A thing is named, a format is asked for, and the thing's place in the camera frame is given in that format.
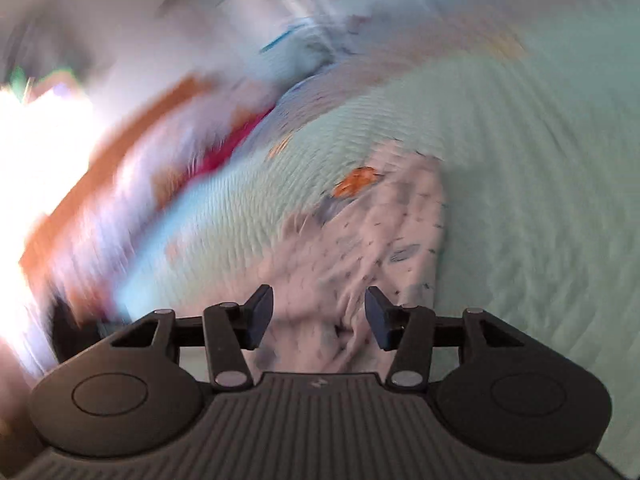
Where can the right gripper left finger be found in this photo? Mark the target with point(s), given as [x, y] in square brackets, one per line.
[228, 330]

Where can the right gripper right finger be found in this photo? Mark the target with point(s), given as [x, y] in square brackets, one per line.
[408, 332]

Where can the white patterned baby garment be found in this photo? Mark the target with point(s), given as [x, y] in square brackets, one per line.
[387, 236]

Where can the floral long pillow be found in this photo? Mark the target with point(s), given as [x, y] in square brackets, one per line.
[97, 245]

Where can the wooden headboard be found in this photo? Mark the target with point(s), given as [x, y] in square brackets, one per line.
[103, 165]

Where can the magenta bed sheet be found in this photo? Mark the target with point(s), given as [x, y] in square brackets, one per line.
[243, 123]

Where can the mint green bee quilt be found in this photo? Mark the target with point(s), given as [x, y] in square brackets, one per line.
[541, 171]

